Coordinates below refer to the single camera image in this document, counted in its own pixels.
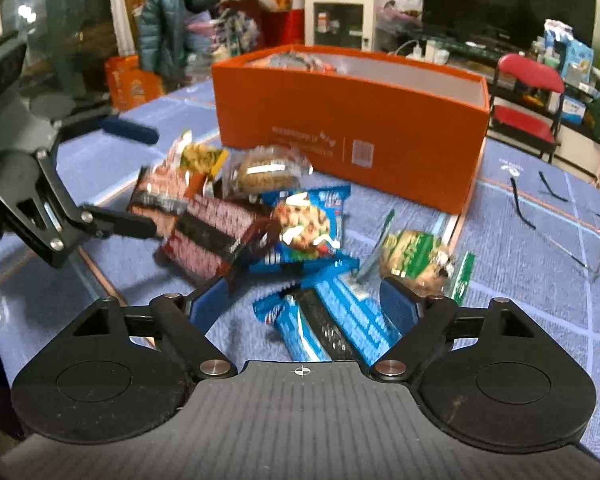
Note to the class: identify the orange paper bag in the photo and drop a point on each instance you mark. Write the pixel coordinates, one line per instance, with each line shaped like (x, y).
(130, 82)

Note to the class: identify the yellow noodle snack packet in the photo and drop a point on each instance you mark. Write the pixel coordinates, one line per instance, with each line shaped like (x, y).
(200, 155)

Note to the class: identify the small blue snack packet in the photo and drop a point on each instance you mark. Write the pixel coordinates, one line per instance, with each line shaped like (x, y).
(290, 330)

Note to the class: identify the orange cardboard box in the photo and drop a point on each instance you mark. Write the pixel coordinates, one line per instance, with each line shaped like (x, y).
(305, 110)

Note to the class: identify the black television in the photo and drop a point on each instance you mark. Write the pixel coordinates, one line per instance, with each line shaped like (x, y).
(505, 0)

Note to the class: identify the brown pink snack packet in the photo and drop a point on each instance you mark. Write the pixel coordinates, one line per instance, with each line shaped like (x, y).
(155, 185)

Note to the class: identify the green noodle snack packet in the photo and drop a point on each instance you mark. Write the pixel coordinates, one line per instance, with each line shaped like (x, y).
(420, 255)

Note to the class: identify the blue white package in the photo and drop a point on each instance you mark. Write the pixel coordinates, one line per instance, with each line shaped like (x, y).
(570, 55)

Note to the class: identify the red folding chair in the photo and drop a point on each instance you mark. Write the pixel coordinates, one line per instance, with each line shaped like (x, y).
(527, 72)

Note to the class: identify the dark red snack packet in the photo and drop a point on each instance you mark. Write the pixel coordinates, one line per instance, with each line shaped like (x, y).
(205, 230)

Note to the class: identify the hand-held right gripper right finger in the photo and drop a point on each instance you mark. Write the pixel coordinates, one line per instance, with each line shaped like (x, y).
(395, 300)

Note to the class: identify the blue cookie packet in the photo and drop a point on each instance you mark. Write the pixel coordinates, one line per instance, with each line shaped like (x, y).
(305, 220)

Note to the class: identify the round brown bread packet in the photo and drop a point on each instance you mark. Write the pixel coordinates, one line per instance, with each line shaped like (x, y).
(265, 170)

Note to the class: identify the dark green puffer jacket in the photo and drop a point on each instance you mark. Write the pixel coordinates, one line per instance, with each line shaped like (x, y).
(175, 25)

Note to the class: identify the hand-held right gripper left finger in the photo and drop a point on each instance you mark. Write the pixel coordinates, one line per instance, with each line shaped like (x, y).
(210, 300)

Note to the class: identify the eyeglasses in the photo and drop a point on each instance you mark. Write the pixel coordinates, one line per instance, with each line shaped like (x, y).
(522, 210)

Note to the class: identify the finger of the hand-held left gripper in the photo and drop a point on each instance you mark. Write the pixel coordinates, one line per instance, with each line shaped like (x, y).
(120, 225)
(130, 130)

